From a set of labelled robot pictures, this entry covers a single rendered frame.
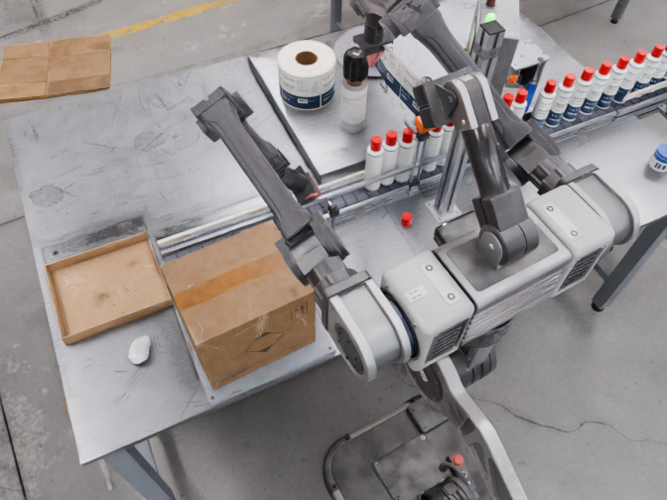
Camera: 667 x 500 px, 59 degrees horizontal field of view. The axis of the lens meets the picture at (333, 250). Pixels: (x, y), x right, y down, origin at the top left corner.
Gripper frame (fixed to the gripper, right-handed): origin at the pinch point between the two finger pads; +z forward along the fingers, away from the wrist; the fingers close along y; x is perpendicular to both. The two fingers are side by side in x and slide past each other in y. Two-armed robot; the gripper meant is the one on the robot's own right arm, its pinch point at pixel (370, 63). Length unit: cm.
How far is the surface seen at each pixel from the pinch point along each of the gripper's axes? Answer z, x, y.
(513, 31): -28.8, 33.8, -17.4
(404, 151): 16.6, 21.8, -1.3
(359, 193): 31.1, 20.8, 12.3
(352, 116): 24.4, -4.9, 1.9
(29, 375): 120, -13, 142
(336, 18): 100, -150, -67
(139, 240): 35, 6, 80
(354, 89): 13.4, -5.3, 1.7
